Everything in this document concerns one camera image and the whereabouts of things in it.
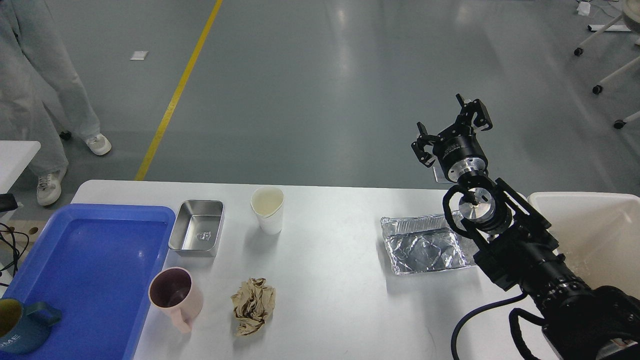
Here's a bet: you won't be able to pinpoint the white chair base with castors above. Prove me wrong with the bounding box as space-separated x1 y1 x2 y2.
573 0 639 130

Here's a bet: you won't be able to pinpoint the pink mug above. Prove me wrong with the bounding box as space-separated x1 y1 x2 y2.
147 267 204 334

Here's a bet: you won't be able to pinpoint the crumpled brown paper ball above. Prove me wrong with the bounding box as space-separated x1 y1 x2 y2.
230 277 277 337

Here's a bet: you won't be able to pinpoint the clear floor plate left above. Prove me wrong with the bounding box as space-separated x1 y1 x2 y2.
432 164 451 183

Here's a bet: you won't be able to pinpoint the stainless steel rectangular container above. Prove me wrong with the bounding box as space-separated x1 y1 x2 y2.
168 199 225 258

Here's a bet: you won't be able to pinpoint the person in light jeans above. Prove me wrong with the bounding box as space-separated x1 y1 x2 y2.
0 0 113 207

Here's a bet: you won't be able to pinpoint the white side table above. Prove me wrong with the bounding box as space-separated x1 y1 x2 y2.
0 140 41 194

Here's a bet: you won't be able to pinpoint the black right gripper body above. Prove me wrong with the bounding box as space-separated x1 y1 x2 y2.
433 125 489 183

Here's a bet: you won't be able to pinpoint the white paper cup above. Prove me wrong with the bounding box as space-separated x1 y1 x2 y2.
250 186 285 235

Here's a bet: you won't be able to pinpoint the aluminium foil tray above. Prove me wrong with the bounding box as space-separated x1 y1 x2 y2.
380 214 478 276

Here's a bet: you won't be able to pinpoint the white paper on floor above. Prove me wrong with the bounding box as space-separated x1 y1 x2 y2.
130 50 149 61

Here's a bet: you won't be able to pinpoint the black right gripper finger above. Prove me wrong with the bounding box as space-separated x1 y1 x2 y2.
452 93 493 135
411 121 441 167

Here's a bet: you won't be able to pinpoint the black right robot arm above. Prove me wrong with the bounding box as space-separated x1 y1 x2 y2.
411 95 640 360

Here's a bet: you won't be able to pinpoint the black cables at left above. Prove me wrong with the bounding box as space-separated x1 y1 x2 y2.
0 222 31 288

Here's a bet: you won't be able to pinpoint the white plastic bin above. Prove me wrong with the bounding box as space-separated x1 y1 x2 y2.
528 192 640 297

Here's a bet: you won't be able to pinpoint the blue plastic tray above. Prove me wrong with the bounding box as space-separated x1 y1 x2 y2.
1 203 176 360

